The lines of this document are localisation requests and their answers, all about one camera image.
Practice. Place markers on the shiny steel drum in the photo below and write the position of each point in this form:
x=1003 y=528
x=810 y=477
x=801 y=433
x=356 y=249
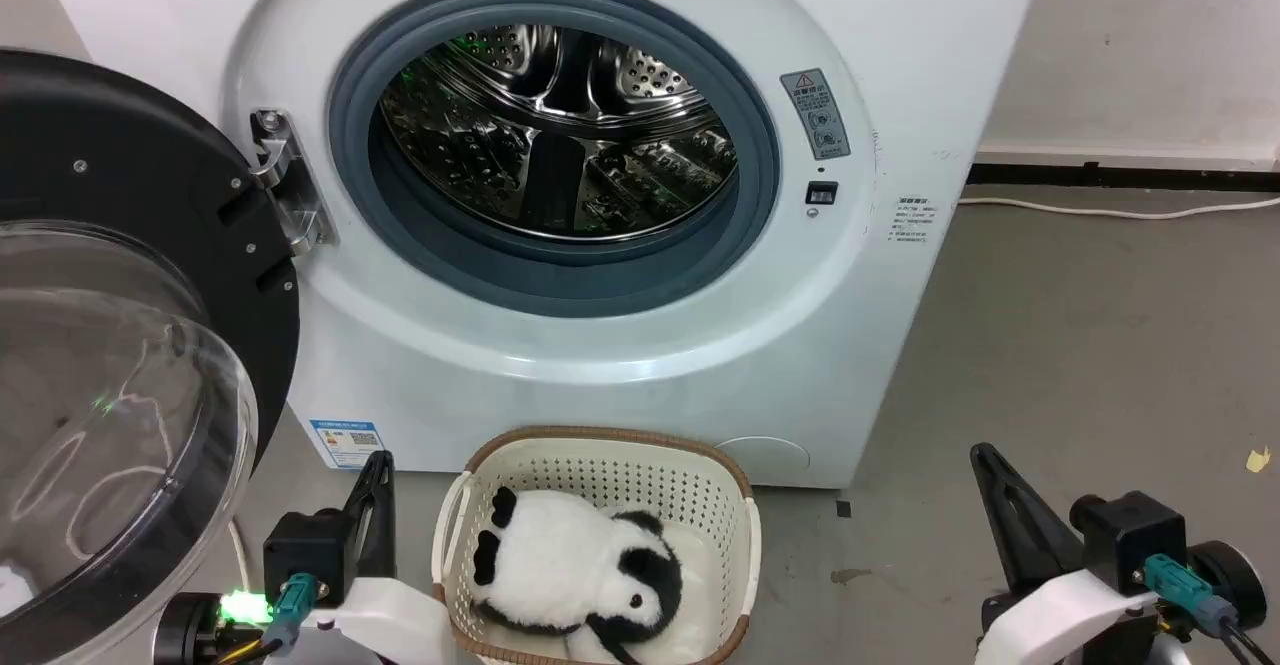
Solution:
x=560 y=135

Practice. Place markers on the black baseboard strip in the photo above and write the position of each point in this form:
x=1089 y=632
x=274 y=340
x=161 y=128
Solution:
x=1120 y=176

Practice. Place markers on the metal door hinge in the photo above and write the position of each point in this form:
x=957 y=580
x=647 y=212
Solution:
x=290 y=195

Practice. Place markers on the yellow paper scrap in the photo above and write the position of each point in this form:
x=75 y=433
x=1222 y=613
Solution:
x=1258 y=460

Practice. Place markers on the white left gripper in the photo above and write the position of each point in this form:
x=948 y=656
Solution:
x=395 y=620

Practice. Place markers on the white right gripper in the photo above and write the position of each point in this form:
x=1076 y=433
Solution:
x=1065 y=615

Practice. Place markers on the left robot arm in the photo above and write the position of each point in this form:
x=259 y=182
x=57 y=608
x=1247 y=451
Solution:
x=190 y=630

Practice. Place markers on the black and white panda plush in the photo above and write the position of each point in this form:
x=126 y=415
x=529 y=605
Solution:
x=560 y=565

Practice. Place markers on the small white text sticker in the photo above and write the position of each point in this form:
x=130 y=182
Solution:
x=914 y=220

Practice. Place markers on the black door latch socket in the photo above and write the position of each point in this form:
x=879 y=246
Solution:
x=821 y=193

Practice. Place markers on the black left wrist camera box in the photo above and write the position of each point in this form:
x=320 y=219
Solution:
x=305 y=555

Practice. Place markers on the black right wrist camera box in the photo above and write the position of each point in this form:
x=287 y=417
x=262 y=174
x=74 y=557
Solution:
x=1135 y=540

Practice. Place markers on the white front-load washing machine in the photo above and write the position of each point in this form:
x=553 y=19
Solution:
x=850 y=345

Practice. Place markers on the white laundry basket, brown rim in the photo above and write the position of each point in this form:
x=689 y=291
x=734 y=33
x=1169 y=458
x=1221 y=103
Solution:
x=600 y=470

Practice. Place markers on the round white filter cover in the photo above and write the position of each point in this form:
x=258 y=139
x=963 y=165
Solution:
x=765 y=453

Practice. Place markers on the black round door, clear glass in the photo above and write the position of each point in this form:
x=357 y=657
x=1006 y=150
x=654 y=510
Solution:
x=110 y=145

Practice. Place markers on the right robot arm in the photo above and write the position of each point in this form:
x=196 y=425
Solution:
x=1225 y=580

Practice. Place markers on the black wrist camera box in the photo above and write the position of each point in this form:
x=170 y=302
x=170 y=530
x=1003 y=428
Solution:
x=305 y=555
x=1135 y=540

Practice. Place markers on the grey rubber door gasket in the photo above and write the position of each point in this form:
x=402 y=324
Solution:
x=450 y=275

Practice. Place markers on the grey warning sticker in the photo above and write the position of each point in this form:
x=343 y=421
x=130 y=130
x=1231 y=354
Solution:
x=815 y=115

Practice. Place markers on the blue energy label sticker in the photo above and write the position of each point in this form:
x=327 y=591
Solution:
x=345 y=443

